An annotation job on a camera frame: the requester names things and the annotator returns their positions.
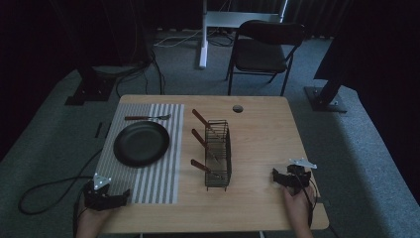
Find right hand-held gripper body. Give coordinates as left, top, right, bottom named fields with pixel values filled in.
left=284, top=157, right=318, bottom=195

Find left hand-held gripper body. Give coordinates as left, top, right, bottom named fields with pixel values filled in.
left=82, top=173, right=117, bottom=212

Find person's left hand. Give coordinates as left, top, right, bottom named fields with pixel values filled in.
left=76, top=197, right=117, bottom=232

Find person's right hand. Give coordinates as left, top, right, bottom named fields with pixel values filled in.
left=282, top=184, right=317, bottom=231

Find grey striped placemat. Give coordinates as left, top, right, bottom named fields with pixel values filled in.
left=94, top=102, right=185, bottom=205

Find black round plate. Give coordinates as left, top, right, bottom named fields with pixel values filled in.
left=112, top=120, right=171, bottom=169

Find black metal stand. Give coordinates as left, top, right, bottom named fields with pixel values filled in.
left=63, top=63, right=117, bottom=107
left=303, top=76, right=349, bottom=114

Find black folding chair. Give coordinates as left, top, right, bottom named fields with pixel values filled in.
left=225, top=19, right=307, bottom=97

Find dark curtain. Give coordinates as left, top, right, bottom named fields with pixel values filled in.
left=285, top=0, right=420, bottom=80

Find right hand-held gripper cable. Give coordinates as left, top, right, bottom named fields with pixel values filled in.
left=294, top=172, right=320, bottom=230

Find hand-held gripper cable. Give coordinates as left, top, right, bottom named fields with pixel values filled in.
left=18, top=147, right=104, bottom=238
left=294, top=172, right=320, bottom=230

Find left hand-held gripper cable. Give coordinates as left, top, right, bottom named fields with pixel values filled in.
left=18, top=147, right=104, bottom=238

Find black wire cutlery rack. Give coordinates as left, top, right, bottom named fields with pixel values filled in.
left=204, top=119, right=233, bottom=192

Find wooden-handled fork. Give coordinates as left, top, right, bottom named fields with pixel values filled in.
left=124, top=113, right=172, bottom=122

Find wooden-handled cutlery piece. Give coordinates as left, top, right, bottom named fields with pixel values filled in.
left=189, top=158, right=224, bottom=180
left=190, top=128, right=221, bottom=164
left=191, top=108, right=226, bottom=142

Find black floor cables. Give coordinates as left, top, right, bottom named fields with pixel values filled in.
left=93, top=49, right=166, bottom=99

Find white desk frame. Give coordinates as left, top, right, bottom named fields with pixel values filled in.
left=198, top=0, right=289, bottom=70

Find white floor cable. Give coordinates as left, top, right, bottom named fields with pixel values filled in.
left=153, top=29, right=203, bottom=49

